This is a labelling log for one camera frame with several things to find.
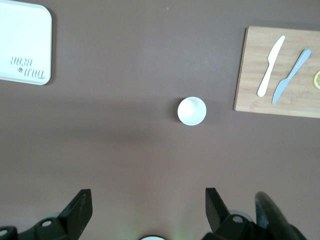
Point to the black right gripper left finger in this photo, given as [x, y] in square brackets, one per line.
[75, 212]

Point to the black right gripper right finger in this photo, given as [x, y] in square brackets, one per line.
[217, 215]

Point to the white plastic cup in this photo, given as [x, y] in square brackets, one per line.
[192, 111]

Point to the white tray with bear print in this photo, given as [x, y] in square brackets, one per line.
[22, 37]

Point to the grey plastic knife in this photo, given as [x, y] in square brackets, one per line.
[281, 87]

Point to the wooden cutting board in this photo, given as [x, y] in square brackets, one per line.
[252, 75]

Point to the white plastic knife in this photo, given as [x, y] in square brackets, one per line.
[271, 62]

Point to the lemon slice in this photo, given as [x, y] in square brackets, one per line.
[318, 80]

